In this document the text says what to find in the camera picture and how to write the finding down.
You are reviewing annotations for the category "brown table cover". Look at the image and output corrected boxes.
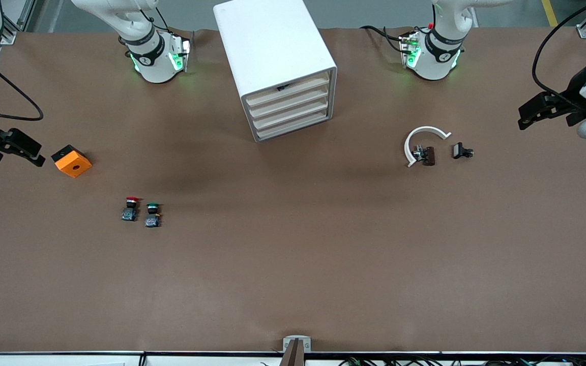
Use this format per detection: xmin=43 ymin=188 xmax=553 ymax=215
xmin=0 ymin=26 xmax=586 ymax=354

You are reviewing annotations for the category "white curved plastic part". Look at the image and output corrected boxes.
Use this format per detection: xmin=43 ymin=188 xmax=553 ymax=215
xmin=404 ymin=126 xmax=452 ymax=168

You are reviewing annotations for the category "green push button switch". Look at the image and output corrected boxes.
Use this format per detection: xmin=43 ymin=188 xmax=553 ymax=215
xmin=144 ymin=202 xmax=162 ymax=228

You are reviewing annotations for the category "black base cable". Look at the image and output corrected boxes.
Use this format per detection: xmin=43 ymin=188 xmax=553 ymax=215
xmin=360 ymin=25 xmax=406 ymax=54

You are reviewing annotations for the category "orange box with hole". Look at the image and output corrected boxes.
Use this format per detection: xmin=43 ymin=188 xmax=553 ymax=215
xmin=51 ymin=144 xmax=93 ymax=179

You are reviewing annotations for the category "beige cabinet drawer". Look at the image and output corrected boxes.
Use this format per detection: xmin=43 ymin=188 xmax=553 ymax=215
xmin=248 ymin=89 xmax=331 ymax=118
xmin=255 ymin=113 xmax=332 ymax=141
xmin=252 ymin=102 xmax=331 ymax=130
xmin=244 ymin=72 xmax=331 ymax=106

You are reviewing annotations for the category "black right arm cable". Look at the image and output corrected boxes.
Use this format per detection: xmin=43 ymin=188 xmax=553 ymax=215
xmin=0 ymin=48 xmax=45 ymax=121

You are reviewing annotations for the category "white drawer cabinet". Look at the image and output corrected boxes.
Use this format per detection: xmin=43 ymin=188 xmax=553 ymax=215
xmin=213 ymin=0 xmax=338 ymax=143

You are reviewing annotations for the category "grey metal bracket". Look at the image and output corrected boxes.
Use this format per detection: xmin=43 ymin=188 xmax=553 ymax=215
xmin=282 ymin=335 xmax=312 ymax=366

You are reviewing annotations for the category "red push button switch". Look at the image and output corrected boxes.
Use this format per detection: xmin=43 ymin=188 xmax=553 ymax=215
xmin=121 ymin=196 xmax=141 ymax=222

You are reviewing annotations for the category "brown block connector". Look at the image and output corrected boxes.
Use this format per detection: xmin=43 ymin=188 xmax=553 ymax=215
xmin=413 ymin=145 xmax=436 ymax=167

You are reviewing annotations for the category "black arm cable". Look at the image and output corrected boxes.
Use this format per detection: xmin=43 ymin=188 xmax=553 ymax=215
xmin=532 ymin=0 xmax=586 ymax=100
xmin=0 ymin=48 xmax=45 ymax=121

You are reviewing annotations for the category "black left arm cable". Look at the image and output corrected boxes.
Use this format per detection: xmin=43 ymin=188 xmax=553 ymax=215
xmin=532 ymin=0 xmax=586 ymax=100

